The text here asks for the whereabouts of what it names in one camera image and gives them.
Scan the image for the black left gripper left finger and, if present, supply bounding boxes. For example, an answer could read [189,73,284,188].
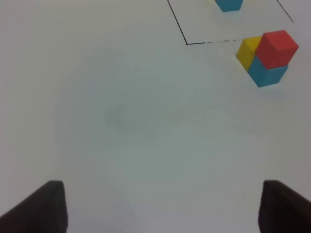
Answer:
[0,180,69,233]

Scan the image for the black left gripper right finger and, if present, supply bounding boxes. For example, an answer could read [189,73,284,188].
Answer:
[258,180,311,233]

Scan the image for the red block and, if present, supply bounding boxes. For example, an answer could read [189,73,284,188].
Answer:
[255,30,299,69]

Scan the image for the yellow block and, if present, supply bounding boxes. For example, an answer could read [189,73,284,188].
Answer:
[236,36,262,71]

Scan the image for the blue template block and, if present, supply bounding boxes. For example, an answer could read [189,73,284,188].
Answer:
[215,0,243,12]

